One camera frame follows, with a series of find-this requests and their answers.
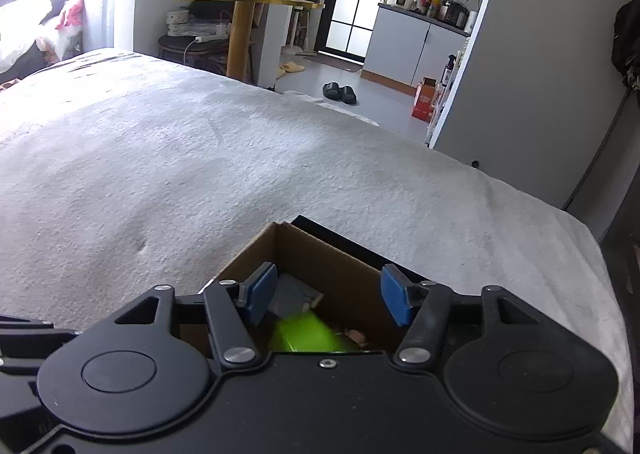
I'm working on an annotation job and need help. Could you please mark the pair of black slippers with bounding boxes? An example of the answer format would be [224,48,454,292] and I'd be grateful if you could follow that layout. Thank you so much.
[322,82,358,106]

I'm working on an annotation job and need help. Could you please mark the brown cardboard box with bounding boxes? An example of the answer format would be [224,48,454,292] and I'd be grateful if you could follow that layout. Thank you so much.
[205,222,400,354]

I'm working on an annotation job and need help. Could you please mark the yellow slippers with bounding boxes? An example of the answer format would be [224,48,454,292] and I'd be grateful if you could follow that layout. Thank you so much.
[277,61,306,78]

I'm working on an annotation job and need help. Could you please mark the black shallow tray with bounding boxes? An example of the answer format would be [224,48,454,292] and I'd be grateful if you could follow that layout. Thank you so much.
[291,215,428,284]

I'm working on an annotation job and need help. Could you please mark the green hexagonal container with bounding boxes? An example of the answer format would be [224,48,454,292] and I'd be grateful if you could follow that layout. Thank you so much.
[268,311,359,353]

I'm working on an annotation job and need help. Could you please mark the grey blocky toy figure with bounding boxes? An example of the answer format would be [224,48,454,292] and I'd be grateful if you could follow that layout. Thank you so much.
[268,273,323,319]

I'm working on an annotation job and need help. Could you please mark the round gold side table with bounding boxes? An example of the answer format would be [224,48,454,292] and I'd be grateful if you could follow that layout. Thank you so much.
[183,0,323,82]

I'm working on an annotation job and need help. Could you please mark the black left gripper tip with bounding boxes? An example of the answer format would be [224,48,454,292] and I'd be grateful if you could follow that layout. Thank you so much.
[1,315,78,453]

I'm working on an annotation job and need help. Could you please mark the orange cardboard box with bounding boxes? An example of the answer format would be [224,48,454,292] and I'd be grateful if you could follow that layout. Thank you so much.
[411,77,437,123]

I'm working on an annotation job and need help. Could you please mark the white kitchen cabinet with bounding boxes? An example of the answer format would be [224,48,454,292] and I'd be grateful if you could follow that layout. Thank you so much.
[361,4,470,96]

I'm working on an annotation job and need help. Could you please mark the brown pink toy figurine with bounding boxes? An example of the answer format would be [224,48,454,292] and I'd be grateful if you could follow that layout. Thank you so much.
[335,330,369,351]

